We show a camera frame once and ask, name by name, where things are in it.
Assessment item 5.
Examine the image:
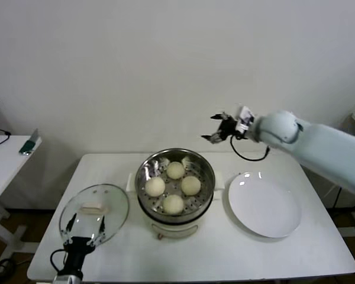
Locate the round glass pot lid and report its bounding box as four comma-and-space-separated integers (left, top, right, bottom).
59, 183, 130, 249

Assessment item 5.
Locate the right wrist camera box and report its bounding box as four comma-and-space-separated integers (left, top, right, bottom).
235, 106, 257, 134

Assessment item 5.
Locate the round white plate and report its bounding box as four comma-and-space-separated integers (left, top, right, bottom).
227, 172, 302, 239

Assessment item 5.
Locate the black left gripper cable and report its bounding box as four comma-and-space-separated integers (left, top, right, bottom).
49, 249, 69, 273

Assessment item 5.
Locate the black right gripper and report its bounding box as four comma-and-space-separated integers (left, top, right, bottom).
200, 112, 240, 145

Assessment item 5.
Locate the white steamed baozi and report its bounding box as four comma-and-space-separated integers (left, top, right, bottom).
162, 194, 185, 215
166, 162, 186, 180
144, 177, 166, 198
180, 176, 202, 196

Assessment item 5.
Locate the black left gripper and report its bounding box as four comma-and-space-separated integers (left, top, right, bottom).
61, 213, 107, 270

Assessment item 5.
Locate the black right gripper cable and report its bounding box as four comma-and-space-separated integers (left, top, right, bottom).
230, 134, 270, 162

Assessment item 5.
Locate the perforated steel steamer basket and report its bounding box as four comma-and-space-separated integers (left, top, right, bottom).
126, 148, 225, 218

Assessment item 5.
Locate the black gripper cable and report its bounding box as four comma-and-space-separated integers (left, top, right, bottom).
49, 249, 69, 273
230, 134, 270, 162

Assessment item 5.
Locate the black cable on desk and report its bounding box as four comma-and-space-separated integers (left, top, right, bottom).
0, 129, 12, 148

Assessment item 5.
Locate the thin black hanging cable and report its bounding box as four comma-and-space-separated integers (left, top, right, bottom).
333, 186, 355, 209

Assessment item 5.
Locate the white desk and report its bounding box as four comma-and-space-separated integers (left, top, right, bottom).
0, 135, 43, 261

